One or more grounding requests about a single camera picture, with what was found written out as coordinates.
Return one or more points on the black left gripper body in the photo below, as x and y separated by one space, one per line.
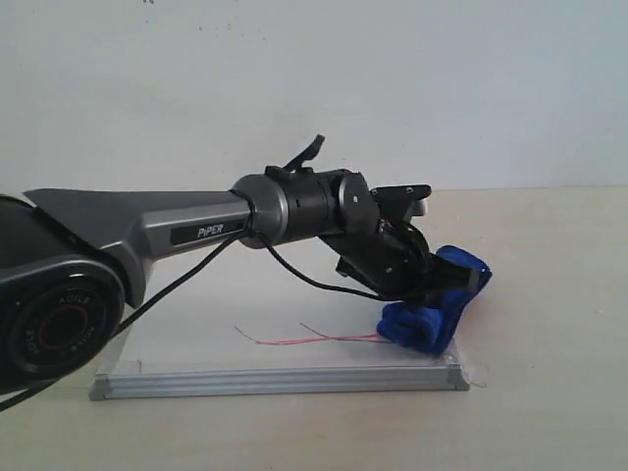
394 261

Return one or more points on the blue microfiber cloth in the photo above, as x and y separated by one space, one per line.
428 330

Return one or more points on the black and grey left robot arm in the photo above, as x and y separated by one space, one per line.
72 260

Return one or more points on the clear tape front right corner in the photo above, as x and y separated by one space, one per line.
463 373

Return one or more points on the clear tape corner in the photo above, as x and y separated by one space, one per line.
463 373
120 368

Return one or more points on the clear tape front left corner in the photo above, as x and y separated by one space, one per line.
120 368

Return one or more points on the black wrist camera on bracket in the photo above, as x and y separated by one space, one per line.
401 203

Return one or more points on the white whiteboard with aluminium frame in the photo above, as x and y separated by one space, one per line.
234 339

